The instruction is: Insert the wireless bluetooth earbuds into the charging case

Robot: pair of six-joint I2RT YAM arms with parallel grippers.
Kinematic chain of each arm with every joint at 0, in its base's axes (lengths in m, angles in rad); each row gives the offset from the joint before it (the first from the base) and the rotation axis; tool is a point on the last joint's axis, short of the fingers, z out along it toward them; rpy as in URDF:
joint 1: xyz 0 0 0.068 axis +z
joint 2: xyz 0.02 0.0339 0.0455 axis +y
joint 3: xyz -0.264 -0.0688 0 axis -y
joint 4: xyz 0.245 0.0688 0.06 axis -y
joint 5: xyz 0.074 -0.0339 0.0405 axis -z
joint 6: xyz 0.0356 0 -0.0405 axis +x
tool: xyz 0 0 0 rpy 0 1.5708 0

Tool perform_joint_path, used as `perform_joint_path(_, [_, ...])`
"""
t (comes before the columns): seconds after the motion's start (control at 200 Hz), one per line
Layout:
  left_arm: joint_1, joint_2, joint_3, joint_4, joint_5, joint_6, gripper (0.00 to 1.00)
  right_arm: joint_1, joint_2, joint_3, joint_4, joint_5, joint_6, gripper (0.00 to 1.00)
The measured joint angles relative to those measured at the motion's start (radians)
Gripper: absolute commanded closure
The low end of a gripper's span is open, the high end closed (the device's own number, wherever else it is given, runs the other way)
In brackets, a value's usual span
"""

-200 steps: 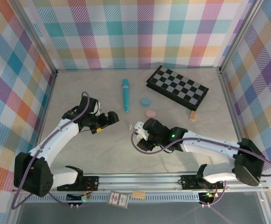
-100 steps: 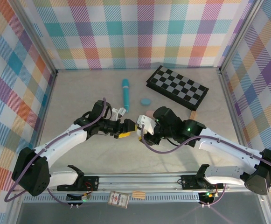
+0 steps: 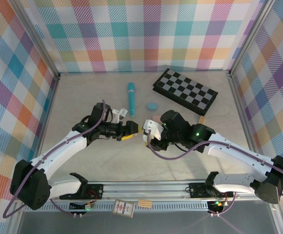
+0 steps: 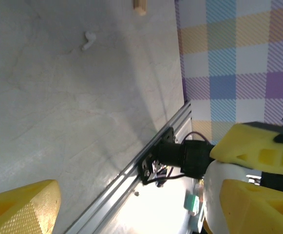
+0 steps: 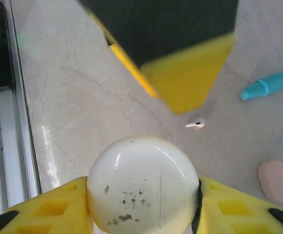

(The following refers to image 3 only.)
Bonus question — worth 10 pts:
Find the teal marker pen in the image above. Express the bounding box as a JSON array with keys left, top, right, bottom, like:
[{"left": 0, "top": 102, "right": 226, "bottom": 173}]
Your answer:
[{"left": 127, "top": 82, "right": 137, "bottom": 117}]

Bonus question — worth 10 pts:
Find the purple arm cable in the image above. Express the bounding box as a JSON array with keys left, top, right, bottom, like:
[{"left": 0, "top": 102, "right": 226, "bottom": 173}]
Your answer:
[
  {"left": 146, "top": 129, "right": 283, "bottom": 217},
  {"left": 2, "top": 98, "right": 108, "bottom": 219}
]

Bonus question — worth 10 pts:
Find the black grey folding chessboard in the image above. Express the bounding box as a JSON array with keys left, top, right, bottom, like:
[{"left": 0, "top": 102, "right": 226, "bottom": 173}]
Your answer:
[{"left": 152, "top": 68, "right": 219, "bottom": 116}]

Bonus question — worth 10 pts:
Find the aluminium side rail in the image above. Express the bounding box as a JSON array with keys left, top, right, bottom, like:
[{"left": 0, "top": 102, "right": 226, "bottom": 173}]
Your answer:
[
  {"left": 228, "top": 74, "right": 265, "bottom": 171},
  {"left": 8, "top": 74, "right": 60, "bottom": 234}
]

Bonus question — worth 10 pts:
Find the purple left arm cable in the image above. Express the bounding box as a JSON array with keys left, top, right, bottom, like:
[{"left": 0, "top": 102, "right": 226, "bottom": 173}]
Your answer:
[{"left": 2, "top": 98, "right": 108, "bottom": 219}]

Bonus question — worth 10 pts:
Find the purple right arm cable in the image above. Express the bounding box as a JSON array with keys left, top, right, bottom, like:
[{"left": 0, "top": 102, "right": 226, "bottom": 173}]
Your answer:
[{"left": 146, "top": 129, "right": 283, "bottom": 217}]

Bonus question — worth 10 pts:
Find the aluminium frame post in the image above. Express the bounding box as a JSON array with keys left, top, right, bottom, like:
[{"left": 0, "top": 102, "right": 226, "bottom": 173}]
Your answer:
[
  {"left": 227, "top": 0, "right": 277, "bottom": 78},
  {"left": 14, "top": 0, "right": 61, "bottom": 80}
]

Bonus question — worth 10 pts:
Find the playing card box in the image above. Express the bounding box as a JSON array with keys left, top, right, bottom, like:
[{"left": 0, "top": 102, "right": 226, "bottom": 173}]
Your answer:
[{"left": 112, "top": 199, "right": 135, "bottom": 217}]

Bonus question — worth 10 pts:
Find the grey slotted cable duct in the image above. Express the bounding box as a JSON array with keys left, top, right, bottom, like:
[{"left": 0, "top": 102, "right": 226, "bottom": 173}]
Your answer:
[{"left": 43, "top": 203, "right": 210, "bottom": 212}]

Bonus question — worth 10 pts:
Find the black controller board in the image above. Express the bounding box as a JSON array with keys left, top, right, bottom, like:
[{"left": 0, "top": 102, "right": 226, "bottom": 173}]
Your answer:
[
  {"left": 69, "top": 201, "right": 94, "bottom": 211},
  {"left": 207, "top": 199, "right": 225, "bottom": 212}
]

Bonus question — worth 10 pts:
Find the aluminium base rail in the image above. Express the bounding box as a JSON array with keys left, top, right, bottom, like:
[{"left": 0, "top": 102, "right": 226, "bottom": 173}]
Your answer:
[{"left": 49, "top": 179, "right": 256, "bottom": 203}]

